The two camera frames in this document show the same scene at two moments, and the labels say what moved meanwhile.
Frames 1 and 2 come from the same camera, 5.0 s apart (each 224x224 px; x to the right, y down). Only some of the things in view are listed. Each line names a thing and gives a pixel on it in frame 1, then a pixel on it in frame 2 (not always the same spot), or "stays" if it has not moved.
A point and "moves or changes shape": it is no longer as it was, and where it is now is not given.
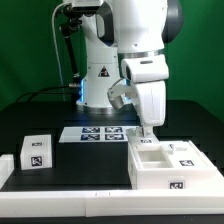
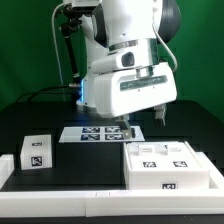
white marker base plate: x=94 y=134 stays
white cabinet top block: x=36 y=152 stays
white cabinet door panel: x=183 y=154 moves or changes shape
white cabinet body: x=171 y=165 moves or changes shape
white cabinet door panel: x=136 y=135 -> x=148 y=155
